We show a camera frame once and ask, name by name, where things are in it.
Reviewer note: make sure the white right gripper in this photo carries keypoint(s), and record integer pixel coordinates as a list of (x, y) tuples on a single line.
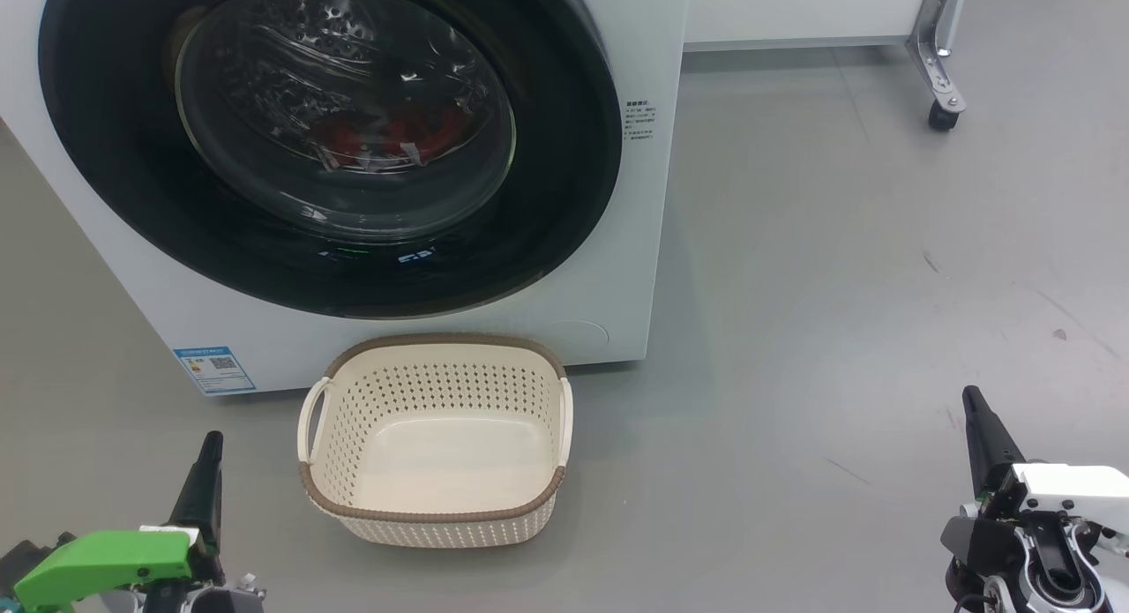
[(1072, 489)]

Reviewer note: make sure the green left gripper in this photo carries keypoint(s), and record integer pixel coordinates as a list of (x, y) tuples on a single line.
[(97, 560)]

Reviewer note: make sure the red white clothing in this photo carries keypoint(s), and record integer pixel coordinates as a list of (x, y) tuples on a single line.
[(423, 132)]

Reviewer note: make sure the black round glass washer door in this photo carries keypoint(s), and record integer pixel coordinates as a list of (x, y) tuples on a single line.
[(547, 198)]

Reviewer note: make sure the cream perforated laundry basket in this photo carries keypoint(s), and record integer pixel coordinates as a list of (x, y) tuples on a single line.
[(441, 454)]

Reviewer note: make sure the white front-load washing machine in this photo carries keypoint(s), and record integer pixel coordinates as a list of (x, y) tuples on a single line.
[(609, 269)]

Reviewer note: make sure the stainless steel washing machine drum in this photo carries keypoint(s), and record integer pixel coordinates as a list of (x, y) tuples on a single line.
[(291, 57)]

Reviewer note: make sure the blue energy label sticker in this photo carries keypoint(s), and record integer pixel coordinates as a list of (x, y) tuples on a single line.
[(214, 370)]

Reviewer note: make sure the black caster wheel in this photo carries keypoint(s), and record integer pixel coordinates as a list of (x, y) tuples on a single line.
[(943, 116)]

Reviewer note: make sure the black text notice sticker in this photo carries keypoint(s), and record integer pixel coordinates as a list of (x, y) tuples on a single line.
[(639, 121)]

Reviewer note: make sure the white partition panel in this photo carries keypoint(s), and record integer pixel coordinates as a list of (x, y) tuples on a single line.
[(794, 9)]

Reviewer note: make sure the metal partition leg bracket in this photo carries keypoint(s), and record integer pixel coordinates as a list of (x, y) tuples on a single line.
[(937, 48)]

